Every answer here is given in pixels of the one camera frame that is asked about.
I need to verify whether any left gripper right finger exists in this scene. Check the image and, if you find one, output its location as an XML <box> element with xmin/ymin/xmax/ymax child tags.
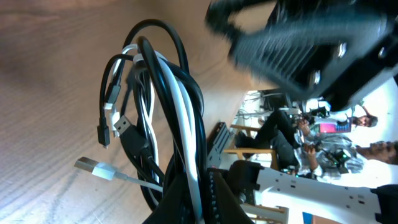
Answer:
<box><xmin>205</xmin><ymin>1</ymin><xmax>397</xmax><ymax>99</ymax></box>

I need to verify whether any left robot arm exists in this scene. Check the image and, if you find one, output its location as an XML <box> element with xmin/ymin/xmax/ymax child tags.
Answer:
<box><xmin>147</xmin><ymin>1</ymin><xmax>397</xmax><ymax>223</ymax></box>

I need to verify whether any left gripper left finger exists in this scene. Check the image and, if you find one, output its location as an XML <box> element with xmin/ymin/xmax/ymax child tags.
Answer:
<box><xmin>144</xmin><ymin>169</ymin><xmax>255</xmax><ymax>224</ymax></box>

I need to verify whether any wooden chair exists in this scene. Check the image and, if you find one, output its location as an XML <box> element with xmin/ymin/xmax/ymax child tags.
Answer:
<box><xmin>223</xmin><ymin>124</ymin><xmax>279</xmax><ymax>171</ymax></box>

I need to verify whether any seated person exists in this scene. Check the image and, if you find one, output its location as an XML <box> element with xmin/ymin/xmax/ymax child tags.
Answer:
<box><xmin>235</xmin><ymin>110</ymin><xmax>397</xmax><ymax>184</ymax></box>

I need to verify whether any black usb cable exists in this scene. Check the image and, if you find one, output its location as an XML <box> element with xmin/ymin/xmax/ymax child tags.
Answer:
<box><xmin>96</xmin><ymin>18</ymin><xmax>208</xmax><ymax>215</ymax></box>

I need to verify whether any white usb cable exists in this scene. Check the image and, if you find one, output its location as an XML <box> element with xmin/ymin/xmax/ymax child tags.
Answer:
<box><xmin>73</xmin><ymin>43</ymin><xmax>203</xmax><ymax>224</ymax></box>

